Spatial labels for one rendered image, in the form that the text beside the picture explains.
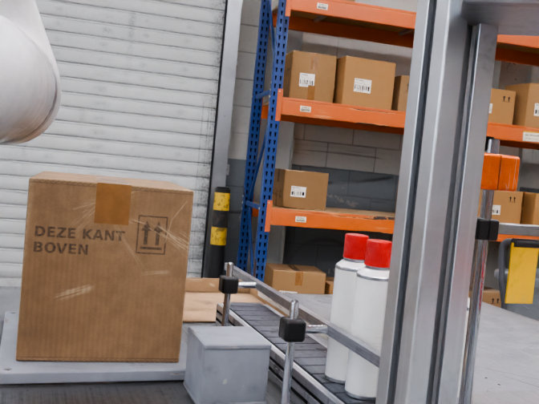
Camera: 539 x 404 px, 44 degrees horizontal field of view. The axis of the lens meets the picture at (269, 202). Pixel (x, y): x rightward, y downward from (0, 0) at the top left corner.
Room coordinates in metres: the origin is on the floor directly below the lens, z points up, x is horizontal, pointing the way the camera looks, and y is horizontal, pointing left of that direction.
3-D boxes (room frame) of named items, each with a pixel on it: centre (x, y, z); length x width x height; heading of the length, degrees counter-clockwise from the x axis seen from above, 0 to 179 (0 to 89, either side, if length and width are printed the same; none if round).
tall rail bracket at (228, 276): (1.16, 0.04, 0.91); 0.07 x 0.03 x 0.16; 110
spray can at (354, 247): (0.92, -0.13, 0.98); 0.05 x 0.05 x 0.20
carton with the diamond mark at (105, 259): (1.12, 0.27, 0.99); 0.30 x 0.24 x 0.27; 16
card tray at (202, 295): (1.53, 0.10, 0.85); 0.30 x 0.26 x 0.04; 20
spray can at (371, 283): (0.86, -0.15, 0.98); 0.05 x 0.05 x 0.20
